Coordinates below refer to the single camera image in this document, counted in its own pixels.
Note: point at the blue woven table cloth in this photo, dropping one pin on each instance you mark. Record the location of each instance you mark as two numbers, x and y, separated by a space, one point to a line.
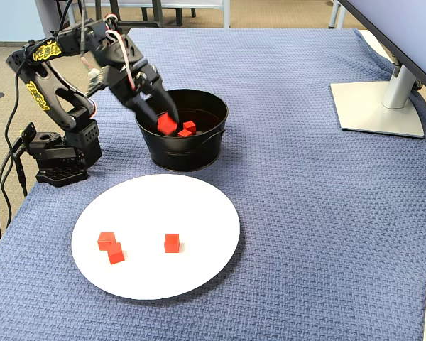
305 213

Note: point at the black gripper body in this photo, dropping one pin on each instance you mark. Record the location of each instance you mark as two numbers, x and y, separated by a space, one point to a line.
139 95

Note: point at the dark metal chair leg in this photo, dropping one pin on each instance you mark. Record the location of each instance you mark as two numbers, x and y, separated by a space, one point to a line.
179 16

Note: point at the white round plate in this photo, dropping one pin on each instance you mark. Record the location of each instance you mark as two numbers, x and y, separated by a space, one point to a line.
199 213

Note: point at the black metal bucket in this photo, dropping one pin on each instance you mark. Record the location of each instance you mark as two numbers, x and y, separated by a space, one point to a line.
184 156

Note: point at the light grey furniture leg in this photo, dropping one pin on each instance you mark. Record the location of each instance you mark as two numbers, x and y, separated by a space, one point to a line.
334 16

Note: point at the computer monitor with silver stand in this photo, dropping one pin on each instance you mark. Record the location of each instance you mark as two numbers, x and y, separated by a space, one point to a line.
369 110

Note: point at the red cube with black mark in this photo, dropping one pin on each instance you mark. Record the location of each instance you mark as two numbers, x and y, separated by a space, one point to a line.
167 123

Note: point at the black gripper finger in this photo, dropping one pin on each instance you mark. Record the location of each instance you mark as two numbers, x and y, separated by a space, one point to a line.
165 101
145 110

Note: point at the grey-blue table frame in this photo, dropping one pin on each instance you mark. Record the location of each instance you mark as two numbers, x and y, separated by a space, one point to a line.
226 14

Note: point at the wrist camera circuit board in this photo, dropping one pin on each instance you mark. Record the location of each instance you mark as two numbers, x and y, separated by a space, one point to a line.
94 81

